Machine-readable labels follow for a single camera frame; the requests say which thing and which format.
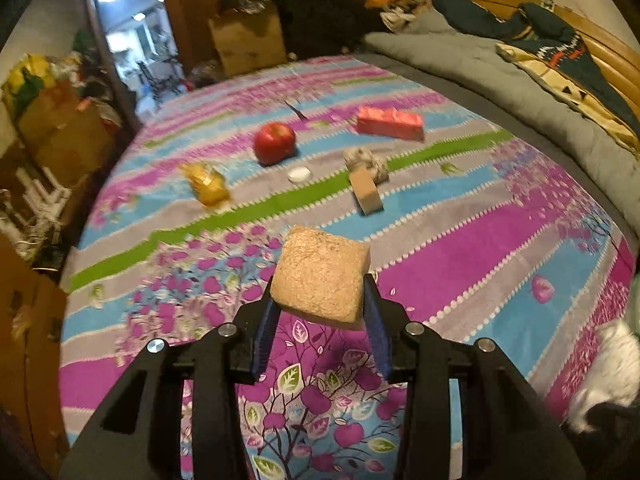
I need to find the grey duvet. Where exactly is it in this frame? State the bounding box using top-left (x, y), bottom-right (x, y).
top-left (362, 7), bottom-right (640, 241)

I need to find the dark blue patterned blanket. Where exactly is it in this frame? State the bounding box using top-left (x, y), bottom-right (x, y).
top-left (431, 0), bottom-right (640, 126)

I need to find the yellow green bag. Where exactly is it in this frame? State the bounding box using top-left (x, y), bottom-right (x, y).
top-left (2, 55), bottom-right (51, 111)

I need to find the patterned light cloth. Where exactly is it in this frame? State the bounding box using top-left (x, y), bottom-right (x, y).
top-left (380, 0), bottom-right (431, 28)

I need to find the large cardboard box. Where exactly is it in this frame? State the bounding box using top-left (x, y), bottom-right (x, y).
top-left (15, 80), bottom-right (116, 186)

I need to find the black cloth pile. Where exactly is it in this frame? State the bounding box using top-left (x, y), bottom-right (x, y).
top-left (272, 0), bottom-right (386, 58)

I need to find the red apple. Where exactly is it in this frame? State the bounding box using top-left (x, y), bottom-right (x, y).
top-left (252, 121), bottom-right (298, 167)

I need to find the small tan sponge block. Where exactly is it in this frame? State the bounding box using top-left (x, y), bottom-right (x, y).
top-left (348, 169), bottom-right (385, 216)

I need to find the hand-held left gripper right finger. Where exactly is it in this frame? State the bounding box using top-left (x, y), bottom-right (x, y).
top-left (362, 272), bottom-right (586, 480)

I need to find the wooden headboard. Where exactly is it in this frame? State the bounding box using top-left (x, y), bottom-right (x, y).
top-left (462, 0), bottom-right (640, 78)

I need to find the colourful printed bedsheet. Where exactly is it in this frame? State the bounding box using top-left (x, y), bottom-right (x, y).
top-left (57, 55), bottom-right (638, 480)

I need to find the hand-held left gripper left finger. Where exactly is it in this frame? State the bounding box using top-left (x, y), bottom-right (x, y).
top-left (57, 297), bottom-right (283, 480)

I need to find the cream patterned blanket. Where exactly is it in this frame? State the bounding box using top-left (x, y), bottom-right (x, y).
top-left (495, 42), bottom-right (640, 153)

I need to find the white fluffy cloth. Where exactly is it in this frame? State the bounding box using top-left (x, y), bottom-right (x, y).
top-left (567, 317), bottom-right (640, 433)

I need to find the white plastic rack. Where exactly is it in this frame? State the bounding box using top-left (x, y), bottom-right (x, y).
top-left (0, 165), bottom-right (76, 261)

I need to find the dark plastic bag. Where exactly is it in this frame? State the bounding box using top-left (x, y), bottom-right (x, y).
top-left (187, 60), bottom-right (226, 91)

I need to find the gold foil wrapper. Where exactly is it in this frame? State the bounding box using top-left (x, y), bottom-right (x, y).
top-left (179, 160), bottom-right (232, 208)

